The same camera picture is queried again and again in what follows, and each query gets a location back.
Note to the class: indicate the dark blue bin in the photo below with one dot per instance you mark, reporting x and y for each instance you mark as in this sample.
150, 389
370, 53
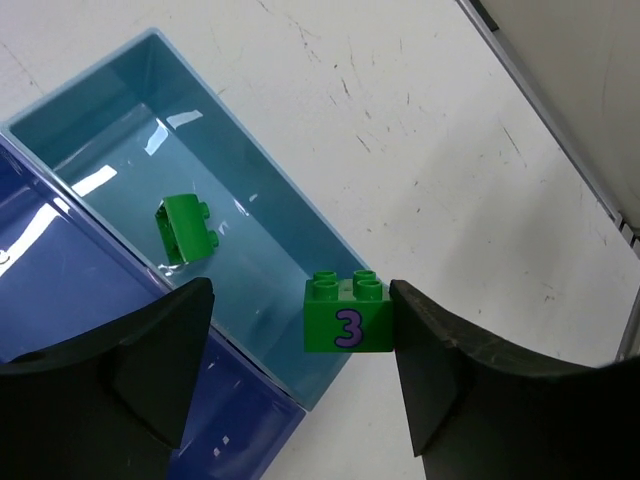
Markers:
61, 277

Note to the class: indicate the right light blue bin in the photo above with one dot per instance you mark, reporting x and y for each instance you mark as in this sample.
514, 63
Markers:
141, 125

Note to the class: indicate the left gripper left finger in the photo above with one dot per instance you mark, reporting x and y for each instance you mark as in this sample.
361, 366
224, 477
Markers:
111, 403

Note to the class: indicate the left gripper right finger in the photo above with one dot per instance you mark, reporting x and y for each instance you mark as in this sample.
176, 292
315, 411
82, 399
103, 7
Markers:
481, 407

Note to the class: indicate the green number three lego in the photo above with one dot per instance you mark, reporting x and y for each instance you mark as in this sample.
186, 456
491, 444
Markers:
354, 314

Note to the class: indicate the green lego brick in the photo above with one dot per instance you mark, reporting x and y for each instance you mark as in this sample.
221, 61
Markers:
182, 223

